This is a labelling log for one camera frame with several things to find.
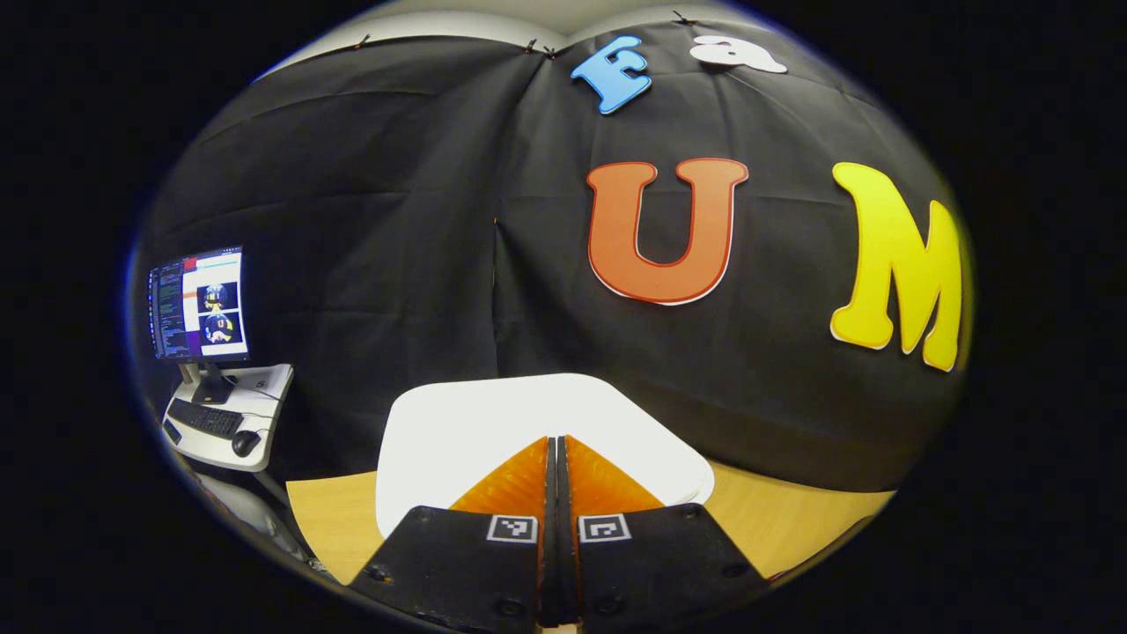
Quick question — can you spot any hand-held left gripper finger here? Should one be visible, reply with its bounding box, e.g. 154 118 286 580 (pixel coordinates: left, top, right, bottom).
348 436 559 630
558 434 771 630

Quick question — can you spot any white desktop garbage bin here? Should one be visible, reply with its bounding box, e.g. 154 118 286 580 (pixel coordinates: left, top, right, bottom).
376 373 716 538

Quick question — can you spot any white side table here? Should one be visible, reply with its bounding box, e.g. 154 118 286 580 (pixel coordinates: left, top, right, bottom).
161 364 294 474

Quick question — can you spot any black backdrop cloth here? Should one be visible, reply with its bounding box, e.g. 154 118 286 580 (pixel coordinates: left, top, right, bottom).
132 18 974 494

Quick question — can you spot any black keyboard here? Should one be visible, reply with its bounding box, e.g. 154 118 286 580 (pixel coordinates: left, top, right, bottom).
167 398 244 440

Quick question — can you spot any black monitor stand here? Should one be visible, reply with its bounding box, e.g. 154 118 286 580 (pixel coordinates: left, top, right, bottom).
180 361 235 405

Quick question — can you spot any computer monitor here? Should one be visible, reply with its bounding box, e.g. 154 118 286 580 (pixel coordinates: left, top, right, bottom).
148 247 250 364

